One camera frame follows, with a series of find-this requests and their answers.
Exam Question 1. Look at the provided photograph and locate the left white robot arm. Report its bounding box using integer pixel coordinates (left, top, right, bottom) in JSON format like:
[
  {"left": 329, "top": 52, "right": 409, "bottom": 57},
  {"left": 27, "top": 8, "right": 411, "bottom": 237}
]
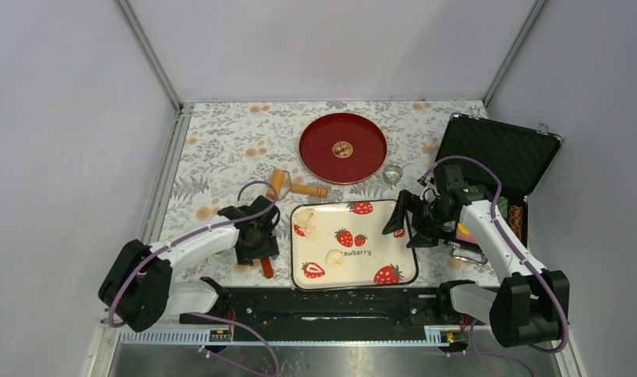
[{"left": 97, "top": 196, "right": 280, "bottom": 332}]

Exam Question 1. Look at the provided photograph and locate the red round lacquer tray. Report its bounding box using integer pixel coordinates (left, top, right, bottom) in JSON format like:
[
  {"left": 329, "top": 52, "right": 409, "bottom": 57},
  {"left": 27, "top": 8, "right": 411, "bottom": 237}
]
[{"left": 298, "top": 113, "right": 388, "bottom": 185}]

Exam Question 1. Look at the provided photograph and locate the metal round cookie cutter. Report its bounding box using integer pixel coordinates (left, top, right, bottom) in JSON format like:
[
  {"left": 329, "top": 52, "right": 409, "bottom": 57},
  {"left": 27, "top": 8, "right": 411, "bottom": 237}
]
[{"left": 383, "top": 164, "right": 404, "bottom": 187}]

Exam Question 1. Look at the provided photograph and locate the black poker chip case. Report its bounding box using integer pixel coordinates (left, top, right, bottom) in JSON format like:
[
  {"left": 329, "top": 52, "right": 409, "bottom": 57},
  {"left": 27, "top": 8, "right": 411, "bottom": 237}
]
[{"left": 436, "top": 113, "right": 562, "bottom": 246}]

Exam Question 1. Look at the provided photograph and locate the metal scraper orange handle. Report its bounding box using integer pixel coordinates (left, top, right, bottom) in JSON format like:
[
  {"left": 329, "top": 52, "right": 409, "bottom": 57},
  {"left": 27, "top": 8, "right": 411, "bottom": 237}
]
[{"left": 260, "top": 257, "right": 274, "bottom": 279}]

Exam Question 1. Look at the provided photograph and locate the floral tablecloth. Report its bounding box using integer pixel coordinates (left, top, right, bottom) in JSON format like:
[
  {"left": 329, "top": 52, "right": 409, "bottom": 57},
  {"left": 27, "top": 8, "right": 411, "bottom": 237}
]
[{"left": 154, "top": 100, "right": 499, "bottom": 287}]

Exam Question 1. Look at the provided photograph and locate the white dough piece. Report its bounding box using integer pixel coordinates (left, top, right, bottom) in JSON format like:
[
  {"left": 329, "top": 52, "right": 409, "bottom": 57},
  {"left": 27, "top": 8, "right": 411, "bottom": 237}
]
[{"left": 292, "top": 209, "right": 322, "bottom": 242}]

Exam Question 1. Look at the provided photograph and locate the wooden roller with handle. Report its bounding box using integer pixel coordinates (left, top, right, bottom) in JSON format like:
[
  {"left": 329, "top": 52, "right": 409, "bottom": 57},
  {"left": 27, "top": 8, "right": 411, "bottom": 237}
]
[{"left": 266, "top": 169, "right": 328, "bottom": 199}]

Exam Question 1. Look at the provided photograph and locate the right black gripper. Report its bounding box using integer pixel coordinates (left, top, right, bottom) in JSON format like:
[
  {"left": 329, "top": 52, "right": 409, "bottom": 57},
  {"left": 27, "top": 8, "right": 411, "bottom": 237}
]
[{"left": 382, "top": 189, "right": 454, "bottom": 249}]

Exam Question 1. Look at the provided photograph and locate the strawberry pattern rectangular tray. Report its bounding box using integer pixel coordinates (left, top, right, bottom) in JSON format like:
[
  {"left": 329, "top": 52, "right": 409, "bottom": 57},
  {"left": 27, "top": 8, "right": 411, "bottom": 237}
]
[{"left": 290, "top": 199, "right": 419, "bottom": 291}]

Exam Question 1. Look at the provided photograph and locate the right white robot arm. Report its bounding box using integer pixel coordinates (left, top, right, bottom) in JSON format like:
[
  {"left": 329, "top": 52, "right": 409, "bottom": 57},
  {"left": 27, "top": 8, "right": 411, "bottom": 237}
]
[{"left": 382, "top": 156, "right": 569, "bottom": 353}]

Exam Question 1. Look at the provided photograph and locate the round cut dough wrapper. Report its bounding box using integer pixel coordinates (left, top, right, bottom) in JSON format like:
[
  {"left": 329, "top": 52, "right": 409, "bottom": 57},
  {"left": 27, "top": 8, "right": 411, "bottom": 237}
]
[{"left": 325, "top": 250, "right": 345, "bottom": 269}]

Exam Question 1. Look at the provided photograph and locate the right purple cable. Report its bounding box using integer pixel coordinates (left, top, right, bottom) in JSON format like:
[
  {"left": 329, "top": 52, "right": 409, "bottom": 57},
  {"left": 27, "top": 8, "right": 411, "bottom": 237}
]
[{"left": 419, "top": 155, "right": 570, "bottom": 377}]

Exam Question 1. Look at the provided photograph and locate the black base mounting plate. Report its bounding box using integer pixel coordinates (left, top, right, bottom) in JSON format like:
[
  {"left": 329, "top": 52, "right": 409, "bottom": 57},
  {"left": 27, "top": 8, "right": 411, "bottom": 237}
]
[{"left": 211, "top": 287, "right": 472, "bottom": 343}]

